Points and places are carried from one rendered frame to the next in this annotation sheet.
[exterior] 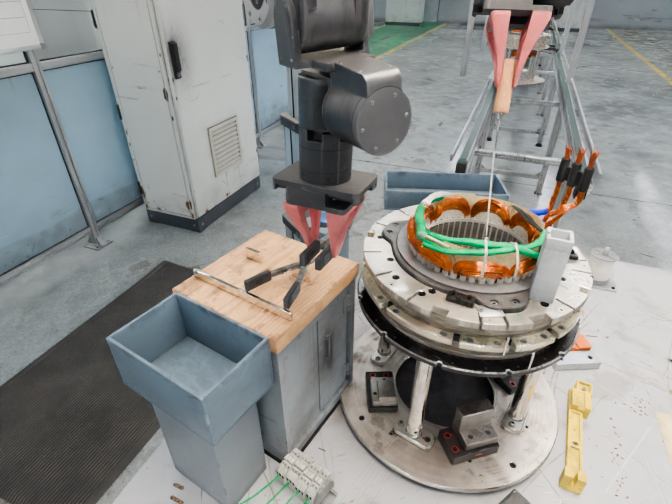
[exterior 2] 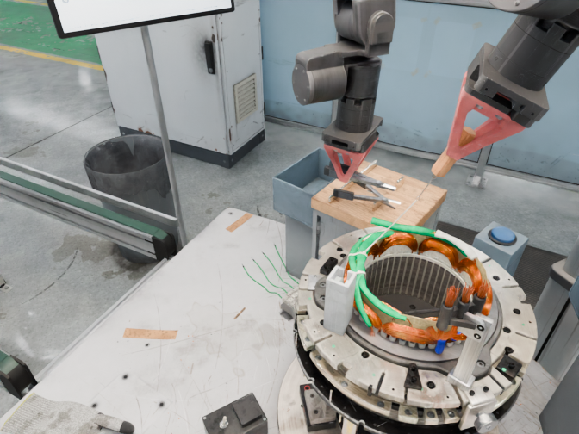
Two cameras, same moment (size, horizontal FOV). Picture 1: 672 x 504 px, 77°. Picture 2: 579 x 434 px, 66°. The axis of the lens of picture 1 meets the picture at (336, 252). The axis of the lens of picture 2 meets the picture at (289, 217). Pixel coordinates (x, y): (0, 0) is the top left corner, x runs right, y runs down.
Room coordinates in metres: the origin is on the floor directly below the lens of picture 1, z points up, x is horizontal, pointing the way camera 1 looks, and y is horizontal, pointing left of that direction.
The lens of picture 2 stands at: (0.40, -0.64, 1.56)
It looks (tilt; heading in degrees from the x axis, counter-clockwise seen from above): 37 degrees down; 95
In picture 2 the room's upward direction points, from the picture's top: straight up
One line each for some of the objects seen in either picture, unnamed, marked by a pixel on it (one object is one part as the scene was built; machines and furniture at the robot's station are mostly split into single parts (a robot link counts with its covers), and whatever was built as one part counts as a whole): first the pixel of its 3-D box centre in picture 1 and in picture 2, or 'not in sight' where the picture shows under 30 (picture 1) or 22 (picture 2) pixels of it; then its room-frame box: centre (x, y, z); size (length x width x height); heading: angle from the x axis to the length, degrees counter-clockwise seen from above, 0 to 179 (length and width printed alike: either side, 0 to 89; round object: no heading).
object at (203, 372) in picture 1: (206, 411); (314, 221); (0.38, 0.18, 0.92); 0.17 x 0.11 x 0.28; 57
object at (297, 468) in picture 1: (304, 476); (299, 299); (0.35, 0.05, 0.80); 0.10 x 0.05 x 0.04; 52
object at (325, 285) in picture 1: (270, 281); (379, 198); (0.51, 0.10, 1.05); 0.20 x 0.19 x 0.02; 147
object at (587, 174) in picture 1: (574, 174); (461, 312); (0.54, -0.32, 1.21); 0.04 x 0.04 x 0.03; 63
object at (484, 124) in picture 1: (528, 67); not in sight; (6.17, -2.59, 0.40); 9.75 x 0.62 x 0.79; 158
